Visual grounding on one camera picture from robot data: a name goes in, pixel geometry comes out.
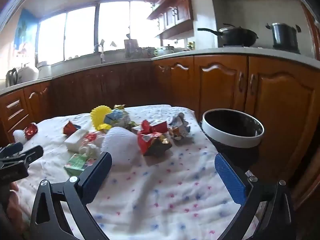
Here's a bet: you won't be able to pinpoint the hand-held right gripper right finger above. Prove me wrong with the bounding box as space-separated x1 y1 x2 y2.
214 152 297 240

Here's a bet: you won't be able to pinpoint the blue and yellow wrapper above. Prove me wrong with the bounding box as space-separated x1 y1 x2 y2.
104 104 140 132

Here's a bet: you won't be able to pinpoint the metal kettle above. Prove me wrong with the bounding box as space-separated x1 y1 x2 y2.
5 67 18 87

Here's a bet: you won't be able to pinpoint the white printed paper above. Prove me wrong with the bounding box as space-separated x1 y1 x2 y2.
168 112 192 142

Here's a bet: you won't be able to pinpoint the green drink carton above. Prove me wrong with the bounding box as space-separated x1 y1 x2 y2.
64 154 97 177

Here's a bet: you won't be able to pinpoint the white star-printed tablecloth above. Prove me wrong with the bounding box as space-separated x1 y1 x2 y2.
14 104 263 240

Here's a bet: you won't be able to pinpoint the white foam block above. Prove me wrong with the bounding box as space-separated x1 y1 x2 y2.
64 129 89 152

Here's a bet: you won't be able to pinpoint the white rice cooker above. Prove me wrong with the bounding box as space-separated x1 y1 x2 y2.
18 64 39 83

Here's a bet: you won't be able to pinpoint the red and blue wrapper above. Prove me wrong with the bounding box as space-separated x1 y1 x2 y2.
63 121 80 137

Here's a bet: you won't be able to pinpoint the red snack bag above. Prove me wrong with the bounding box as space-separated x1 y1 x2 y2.
137 119 173 157

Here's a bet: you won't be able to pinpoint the black wok with lid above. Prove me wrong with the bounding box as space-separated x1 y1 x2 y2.
197 24 259 47

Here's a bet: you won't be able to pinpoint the small red wrapper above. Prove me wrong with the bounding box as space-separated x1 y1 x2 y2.
24 122 38 140

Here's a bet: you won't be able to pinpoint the white and red plastic bag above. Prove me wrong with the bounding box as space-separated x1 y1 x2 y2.
79 132 105 158

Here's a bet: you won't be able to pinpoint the blue wall poster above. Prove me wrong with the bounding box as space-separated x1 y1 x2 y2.
14 9 38 57

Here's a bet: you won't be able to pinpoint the wooden kitchen base cabinets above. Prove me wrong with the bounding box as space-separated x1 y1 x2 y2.
0 54 320 205

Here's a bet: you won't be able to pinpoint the white countertop appliance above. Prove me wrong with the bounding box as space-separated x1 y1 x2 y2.
37 61 52 79

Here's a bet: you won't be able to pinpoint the steel cooking pot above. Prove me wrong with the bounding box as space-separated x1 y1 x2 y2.
265 22 302 50

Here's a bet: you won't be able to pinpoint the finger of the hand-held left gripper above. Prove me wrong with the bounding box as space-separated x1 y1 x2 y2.
9 145 44 167
0 142 24 158

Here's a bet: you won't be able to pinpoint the kitchen window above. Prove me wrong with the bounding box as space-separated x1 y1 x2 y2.
37 1 160 64

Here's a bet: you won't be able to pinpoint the white round ball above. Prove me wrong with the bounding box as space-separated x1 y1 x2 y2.
13 129 26 145

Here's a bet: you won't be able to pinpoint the yellow toothed plastic disc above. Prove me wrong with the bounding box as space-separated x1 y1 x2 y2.
90 106 113 132

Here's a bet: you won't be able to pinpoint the sink faucet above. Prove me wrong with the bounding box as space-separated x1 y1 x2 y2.
94 44 105 64

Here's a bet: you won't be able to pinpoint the black bin with white rim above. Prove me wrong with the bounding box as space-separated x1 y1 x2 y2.
201 109 265 173

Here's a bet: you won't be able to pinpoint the dish rack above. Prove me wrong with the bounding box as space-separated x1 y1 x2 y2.
124 39 140 58

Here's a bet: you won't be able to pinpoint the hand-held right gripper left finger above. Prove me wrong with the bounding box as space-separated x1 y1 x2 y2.
29 151 113 240

